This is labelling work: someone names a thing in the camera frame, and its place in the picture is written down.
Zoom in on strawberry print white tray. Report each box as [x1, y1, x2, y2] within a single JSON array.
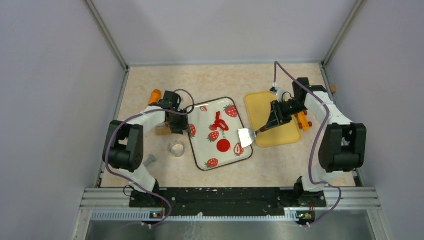
[[186, 97, 253, 171]]

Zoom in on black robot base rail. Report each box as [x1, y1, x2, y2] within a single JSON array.
[[129, 187, 327, 217]]

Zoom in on orange toy carrot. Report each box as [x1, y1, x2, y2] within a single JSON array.
[[148, 89, 162, 106]]

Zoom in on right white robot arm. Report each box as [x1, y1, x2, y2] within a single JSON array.
[[257, 77, 367, 206]]

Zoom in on wooden double-ended rolling pin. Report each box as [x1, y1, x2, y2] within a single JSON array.
[[155, 122, 172, 136]]

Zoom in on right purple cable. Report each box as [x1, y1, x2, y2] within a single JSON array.
[[273, 61, 343, 229]]

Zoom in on red dough scrap strip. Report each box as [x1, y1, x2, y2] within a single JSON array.
[[209, 111, 230, 132]]

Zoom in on orange toy car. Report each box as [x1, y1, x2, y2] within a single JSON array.
[[294, 110, 313, 132]]

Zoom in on red dough disc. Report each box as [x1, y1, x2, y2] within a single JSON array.
[[216, 139, 231, 153]]

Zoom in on metal ring cutter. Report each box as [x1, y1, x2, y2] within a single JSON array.
[[168, 140, 185, 158]]

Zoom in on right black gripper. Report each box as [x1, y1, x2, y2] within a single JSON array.
[[265, 99, 308, 130]]

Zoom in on grey plastic bolt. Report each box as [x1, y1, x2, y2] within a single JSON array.
[[142, 154, 157, 167]]

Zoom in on small wooden peg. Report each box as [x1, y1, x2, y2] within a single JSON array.
[[329, 84, 337, 94]]

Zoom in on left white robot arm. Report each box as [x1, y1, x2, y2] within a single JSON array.
[[102, 89, 191, 207]]

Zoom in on metal spatula wooden handle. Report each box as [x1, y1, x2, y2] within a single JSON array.
[[237, 127, 267, 148]]

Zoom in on yellow plastic tray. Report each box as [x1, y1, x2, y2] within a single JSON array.
[[244, 91, 302, 148]]

